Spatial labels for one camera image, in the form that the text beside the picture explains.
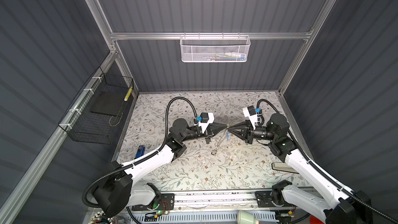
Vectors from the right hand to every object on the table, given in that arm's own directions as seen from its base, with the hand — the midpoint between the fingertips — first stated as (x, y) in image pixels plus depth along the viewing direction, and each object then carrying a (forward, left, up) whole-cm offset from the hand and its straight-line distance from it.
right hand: (231, 132), depth 66 cm
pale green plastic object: (-28, -5, -20) cm, 35 cm away
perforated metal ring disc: (-4, +7, -11) cm, 13 cm away
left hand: (+1, +2, +3) cm, 4 cm away
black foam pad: (+15, +57, +3) cm, 60 cm away
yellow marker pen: (+24, +52, +1) cm, 57 cm away
